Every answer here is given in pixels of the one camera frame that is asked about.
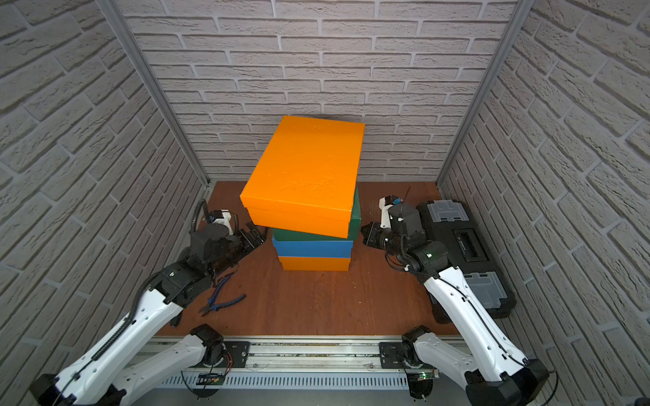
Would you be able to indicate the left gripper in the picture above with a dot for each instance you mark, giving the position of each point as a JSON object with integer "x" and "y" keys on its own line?
{"x": 245, "y": 239}

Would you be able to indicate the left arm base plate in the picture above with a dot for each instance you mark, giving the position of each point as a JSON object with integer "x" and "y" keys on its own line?
{"x": 233, "y": 354}

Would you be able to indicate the black plastic toolbox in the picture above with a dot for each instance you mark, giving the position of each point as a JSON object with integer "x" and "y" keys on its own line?
{"x": 451, "y": 223}

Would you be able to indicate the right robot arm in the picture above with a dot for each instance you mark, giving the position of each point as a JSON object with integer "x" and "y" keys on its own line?
{"x": 494, "y": 371}

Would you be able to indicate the orange shoebox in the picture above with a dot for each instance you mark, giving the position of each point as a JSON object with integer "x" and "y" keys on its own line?
{"x": 315, "y": 264}
{"x": 306, "y": 178}

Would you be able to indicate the blue shoebox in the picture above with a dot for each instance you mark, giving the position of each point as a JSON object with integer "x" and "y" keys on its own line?
{"x": 315, "y": 248}

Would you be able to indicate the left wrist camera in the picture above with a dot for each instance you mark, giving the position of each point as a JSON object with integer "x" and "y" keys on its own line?
{"x": 211, "y": 233}

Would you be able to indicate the left corner aluminium post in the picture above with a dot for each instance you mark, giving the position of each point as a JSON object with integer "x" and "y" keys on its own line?
{"x": 125, "y": 36}

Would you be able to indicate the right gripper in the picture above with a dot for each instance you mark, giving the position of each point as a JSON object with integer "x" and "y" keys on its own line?
{"x": 369, "y": 236}

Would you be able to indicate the corner aluminium post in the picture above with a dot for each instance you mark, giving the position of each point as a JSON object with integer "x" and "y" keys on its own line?
{"x": 521, "y": 11}
{"x": 125, "y": 36}

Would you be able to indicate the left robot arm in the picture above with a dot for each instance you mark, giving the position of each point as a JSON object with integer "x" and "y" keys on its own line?
{"x": 102, "y": 376}

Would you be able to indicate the right corner aluminium post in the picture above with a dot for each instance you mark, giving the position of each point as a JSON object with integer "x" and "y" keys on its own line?
{"x": 521, "y": 11}

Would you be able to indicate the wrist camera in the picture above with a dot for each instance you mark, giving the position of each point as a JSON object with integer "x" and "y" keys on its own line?
{"x": 211, "y": 233}
{"x": 401, "y": 219}

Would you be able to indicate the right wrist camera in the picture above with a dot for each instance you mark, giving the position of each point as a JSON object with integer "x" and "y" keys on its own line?
{"x": 401, "y": 219}

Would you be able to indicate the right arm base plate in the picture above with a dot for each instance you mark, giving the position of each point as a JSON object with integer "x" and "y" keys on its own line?
{"x": 401, "y": 355}

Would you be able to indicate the green shoebox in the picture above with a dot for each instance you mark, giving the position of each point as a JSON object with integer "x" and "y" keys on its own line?
{"x": 353, "y": 229}

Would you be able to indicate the aluminium front rail frame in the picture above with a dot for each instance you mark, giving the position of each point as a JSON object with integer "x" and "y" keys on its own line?
{"x": 325, "y": 356}

